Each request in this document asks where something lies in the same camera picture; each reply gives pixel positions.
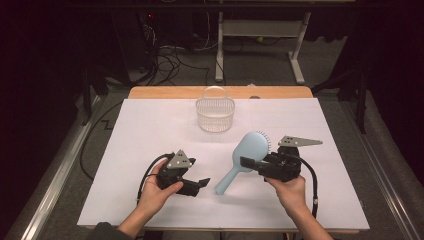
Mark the white paper sheet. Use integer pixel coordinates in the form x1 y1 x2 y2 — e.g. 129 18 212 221
77 97 370 232

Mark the person's left hand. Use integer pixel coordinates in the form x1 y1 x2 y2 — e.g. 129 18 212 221
137 159 185 219

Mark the tangle of floor cables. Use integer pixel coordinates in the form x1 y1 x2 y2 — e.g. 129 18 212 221
139 13 214 86

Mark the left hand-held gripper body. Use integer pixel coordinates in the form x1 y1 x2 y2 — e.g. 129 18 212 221
155 149 194 193

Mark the light blue hairbrush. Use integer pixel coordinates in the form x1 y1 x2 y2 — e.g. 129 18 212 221
214 130 272 196

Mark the right hand-held gripper black cable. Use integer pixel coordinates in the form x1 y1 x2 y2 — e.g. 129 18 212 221
289 154 320 220

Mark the dark computer tower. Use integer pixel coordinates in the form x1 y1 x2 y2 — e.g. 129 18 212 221
112 11 158 74

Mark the long black floor cable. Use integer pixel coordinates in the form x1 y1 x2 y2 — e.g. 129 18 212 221
79 99 125 181

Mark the hand-held gripper black cable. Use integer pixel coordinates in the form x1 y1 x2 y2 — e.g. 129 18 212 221
289 154 320 220
136 152 176 205

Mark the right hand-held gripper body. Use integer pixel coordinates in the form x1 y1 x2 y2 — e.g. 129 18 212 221
258 135 324 183

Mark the white metal stand frame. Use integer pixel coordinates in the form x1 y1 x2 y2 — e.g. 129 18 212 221
214 11 313 86

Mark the person's right hand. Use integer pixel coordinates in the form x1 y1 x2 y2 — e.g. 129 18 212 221
264 175 307 216

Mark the aluminium floor rail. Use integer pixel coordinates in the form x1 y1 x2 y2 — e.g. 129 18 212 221
4 95 103 240
339 99 424 240

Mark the black stand leg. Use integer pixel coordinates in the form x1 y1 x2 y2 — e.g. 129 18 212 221
80 64 111 126
311 68 368 135

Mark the white slatted plastic basket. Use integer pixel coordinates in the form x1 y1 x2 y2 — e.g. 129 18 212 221
195 85 236 134

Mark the left hand-held gripper black cable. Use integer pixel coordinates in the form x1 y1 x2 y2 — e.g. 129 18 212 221
136 152 176 205

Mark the person's grey sleeve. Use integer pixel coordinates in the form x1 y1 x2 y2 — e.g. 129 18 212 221
85 221 134 240

